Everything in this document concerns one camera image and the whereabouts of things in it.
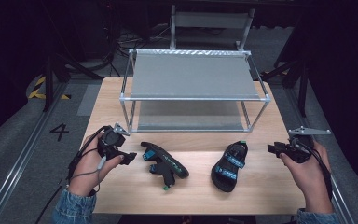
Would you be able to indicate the person's left hand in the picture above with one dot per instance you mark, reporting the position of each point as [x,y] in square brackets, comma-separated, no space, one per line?
[87,168]

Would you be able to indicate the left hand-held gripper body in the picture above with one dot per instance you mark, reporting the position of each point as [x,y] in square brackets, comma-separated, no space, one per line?
[110,140]

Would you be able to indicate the person's right hand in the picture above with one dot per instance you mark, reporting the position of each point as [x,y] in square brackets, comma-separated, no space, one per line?
[310,182]

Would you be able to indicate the black tripod stand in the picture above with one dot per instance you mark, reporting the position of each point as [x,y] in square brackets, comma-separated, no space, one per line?
[49,81]
[303,84]

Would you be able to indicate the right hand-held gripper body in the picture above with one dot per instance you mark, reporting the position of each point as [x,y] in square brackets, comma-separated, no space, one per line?
[301,150]

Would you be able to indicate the metal floor rail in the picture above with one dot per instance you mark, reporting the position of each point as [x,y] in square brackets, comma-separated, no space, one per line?
[295,99]
[18,161]

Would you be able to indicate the grey metal frame stand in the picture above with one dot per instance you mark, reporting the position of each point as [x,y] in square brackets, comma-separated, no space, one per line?
[211,20]

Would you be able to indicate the grey metal shoe rack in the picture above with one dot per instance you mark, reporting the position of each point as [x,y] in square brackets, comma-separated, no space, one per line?
[192,76]

